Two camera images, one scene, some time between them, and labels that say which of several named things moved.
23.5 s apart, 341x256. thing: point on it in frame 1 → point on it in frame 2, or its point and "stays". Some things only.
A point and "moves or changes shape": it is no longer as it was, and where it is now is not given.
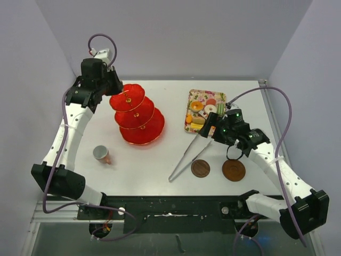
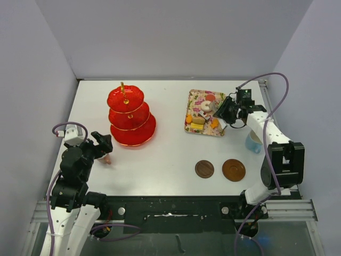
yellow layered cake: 194,125 stays
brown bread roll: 197,119 stays
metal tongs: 172,175 → 213,108
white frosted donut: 210,108 moves or changes shape
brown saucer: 233,170 stays
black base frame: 170,214 stays
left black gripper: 117,86 → 104,145
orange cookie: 188,118 stays
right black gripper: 216,120 → 222,113
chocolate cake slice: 202,114 stays
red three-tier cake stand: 139,122 moves or changes shape
